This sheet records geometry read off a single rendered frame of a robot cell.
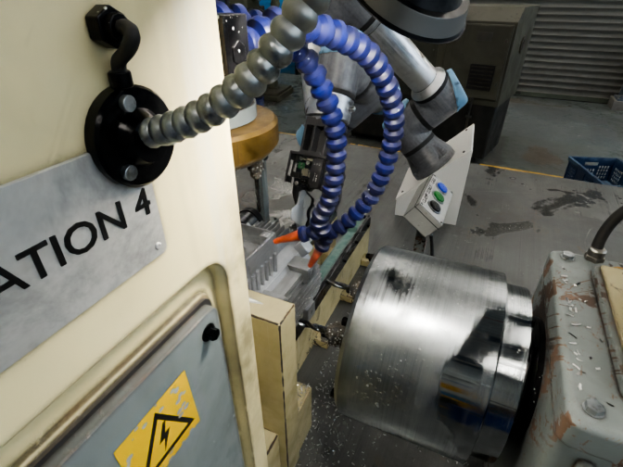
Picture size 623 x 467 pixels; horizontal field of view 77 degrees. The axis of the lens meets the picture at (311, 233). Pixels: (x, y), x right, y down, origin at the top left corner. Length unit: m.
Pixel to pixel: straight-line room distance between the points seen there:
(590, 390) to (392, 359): 0.18
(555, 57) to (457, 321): 6.98
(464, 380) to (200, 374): 0.30
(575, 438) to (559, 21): 7.02
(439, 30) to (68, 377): 0.23
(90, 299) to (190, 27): 0.13
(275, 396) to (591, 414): 0.35
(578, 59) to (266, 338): 7.12
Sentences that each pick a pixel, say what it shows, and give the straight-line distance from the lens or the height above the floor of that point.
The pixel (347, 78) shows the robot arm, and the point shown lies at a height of 1.34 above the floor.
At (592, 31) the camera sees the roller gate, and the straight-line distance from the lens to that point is 7.36.
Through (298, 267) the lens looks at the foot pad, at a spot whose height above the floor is 1.08.
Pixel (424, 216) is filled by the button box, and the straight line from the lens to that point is 0.86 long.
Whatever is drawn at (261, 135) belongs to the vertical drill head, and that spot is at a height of 1.33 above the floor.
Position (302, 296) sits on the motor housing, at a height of 1.03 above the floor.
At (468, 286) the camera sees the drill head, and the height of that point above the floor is 1.16.
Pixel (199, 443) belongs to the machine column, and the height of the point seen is 1.21.
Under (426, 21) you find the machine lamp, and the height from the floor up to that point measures 1.45.
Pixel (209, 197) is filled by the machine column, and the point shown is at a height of 1.37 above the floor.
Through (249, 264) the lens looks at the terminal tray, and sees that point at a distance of 0.56.
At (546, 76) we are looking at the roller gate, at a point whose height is 0.32.
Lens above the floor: 1.47
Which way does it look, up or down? 32 degrees down
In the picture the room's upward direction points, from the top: straight up
